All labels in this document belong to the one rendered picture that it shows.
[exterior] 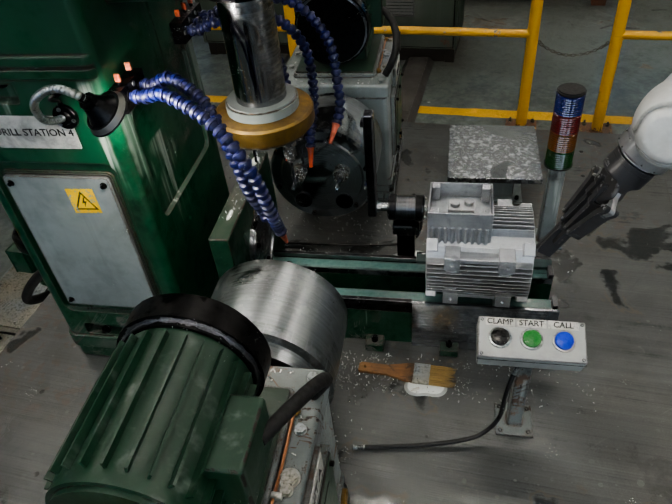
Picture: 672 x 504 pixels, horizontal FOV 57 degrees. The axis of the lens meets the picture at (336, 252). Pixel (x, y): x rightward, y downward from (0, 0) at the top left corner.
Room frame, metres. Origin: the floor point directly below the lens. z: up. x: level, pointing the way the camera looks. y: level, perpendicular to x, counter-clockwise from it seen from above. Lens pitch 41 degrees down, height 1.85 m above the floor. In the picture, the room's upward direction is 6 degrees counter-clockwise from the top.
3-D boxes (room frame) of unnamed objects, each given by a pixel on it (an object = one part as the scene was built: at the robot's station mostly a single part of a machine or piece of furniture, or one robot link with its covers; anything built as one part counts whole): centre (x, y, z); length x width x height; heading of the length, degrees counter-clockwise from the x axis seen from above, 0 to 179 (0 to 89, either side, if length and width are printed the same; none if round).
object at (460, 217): (0.92, -0.25, 1.11); 0.12 x 0.11 x 0.07; 76
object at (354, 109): (1.32, -0.01, 1.04); 0.41 x 0.25 x 0.25; 167
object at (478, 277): (0.91, -0.29, 1.01); 0.20 x 0.19 x 0.19; 76
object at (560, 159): (1.16, -0.53, 1.05); 0.06 x 0.06 x 0.04
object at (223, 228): (1.03, 0.21, 0.97); 0.30 x 0.11 x 0.34; 167
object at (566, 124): (1.16, -0.53, 1.14); 0.06 x 0.06 x 0.04
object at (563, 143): (1.16, -0.53, 1.10); 0.06 x 0.06 x 0.04
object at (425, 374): (0.79, -0.12, 0.80); 0.21 x 0.05 x 0.01; 74
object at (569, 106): (1.16, -0.53, 1.19); 0.06 x 0.06 x 0.04
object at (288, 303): (0.65, 0.14, 1.04); 0.37 x 0.25 x 0.25; 167
